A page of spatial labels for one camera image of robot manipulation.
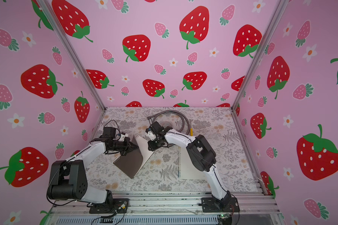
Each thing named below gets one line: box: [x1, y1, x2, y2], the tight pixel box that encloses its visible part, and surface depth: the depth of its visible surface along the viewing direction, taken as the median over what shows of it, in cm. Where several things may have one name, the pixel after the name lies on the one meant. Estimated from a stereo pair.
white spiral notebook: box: [178, 146, 208, 180], surface depth 88 cm
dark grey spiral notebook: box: [113, 134, 156, 180], surface depth 88 cm
